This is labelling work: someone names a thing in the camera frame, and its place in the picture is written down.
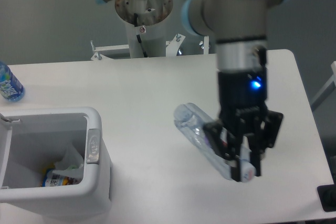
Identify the blue labelled water bottle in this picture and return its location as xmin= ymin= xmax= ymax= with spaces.
xmin=1 ymin=61 xmax=25 ymax=102

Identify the white trash can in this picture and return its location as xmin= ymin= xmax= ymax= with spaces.
xmin=1 ymin=107 xmax=112 ymax=218

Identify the white metal base frame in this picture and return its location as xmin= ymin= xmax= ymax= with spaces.
xmin=90 ymin=34 xmax=212 ymax=61

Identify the black clamp at table edge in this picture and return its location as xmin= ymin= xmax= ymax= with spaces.
xmin=317 ymin=184 xmax=335 ymax=212

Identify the colourful snack package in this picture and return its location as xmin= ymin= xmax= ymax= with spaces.
xmin=40 ymin=165 xmax=83 ymax=187

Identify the black cable on pedestal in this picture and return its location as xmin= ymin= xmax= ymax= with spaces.
xmin=133 ymin=13 xmax=149 ymax=58

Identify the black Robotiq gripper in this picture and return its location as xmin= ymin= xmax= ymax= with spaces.
xmin=203 ymin=66 xmax=284 ymax=182

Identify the clear plastic bottle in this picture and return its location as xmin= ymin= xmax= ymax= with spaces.
xmin=173 ymin=103 xmax=256 ymax=183

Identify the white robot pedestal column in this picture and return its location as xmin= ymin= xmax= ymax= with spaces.
xmin=115 ymin=0 xmax=173 ymax=58

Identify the white frame at right edge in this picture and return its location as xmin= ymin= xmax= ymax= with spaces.
xmin=310 ymin=61 xmax=335 ymax=111

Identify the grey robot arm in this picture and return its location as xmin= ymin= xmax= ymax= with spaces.
xmin=95 ymin=0 xmax=287 ymax=183

